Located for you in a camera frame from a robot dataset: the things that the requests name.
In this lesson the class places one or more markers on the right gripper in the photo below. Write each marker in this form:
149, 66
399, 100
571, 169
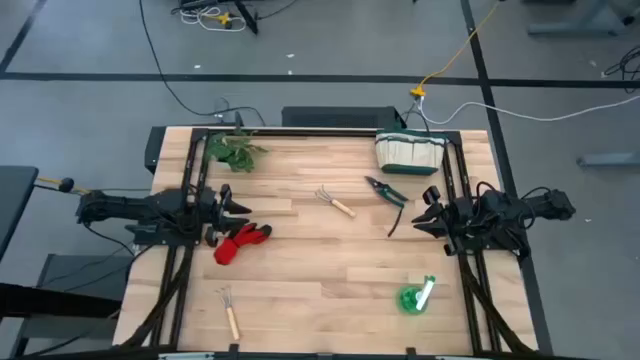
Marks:
457, 220

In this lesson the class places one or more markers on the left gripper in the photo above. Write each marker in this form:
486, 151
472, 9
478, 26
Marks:
212, 220

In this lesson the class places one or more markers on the red black-tipped gardening glove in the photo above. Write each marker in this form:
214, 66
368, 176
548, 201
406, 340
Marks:
235, 245

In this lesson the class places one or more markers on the green pruning shears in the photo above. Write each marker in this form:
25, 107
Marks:
392, 195

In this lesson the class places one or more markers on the cream green canvas gardening bag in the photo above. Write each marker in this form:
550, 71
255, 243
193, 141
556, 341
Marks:
410, 152

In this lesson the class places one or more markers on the green spray bottle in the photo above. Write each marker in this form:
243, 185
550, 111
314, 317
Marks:
412, 300

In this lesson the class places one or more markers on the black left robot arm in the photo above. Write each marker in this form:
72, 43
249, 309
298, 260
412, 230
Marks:
125, 207

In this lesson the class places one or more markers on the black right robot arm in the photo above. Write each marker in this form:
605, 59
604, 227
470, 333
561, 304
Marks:
525, 207

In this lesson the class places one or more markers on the green potted plant white pot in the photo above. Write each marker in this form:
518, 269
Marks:
235, 155

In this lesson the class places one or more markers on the small black adapter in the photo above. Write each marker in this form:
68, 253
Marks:
230, 119

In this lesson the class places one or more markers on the black box under table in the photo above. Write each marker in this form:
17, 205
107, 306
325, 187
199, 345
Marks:
154, 150

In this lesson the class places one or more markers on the black computer case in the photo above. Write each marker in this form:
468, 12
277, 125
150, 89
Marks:
340, 117

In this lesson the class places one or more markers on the silver aluminium bar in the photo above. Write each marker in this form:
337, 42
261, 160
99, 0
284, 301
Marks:
185, 356

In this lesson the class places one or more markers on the yellow rod with black knob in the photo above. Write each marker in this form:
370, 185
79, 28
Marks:
66, 185

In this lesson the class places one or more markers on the grey floor bar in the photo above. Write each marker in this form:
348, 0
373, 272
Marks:
607, 160

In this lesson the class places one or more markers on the black stand leg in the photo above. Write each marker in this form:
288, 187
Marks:
247, 17

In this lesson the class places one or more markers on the dark side table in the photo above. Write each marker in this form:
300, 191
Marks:
15, 205

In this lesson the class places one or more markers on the grey desk leg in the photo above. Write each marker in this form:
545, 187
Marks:
575, 27

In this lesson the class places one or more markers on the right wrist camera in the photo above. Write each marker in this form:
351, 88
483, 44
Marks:
431, 195

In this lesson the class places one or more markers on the black aluminium table frame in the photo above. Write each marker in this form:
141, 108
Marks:
320, 133

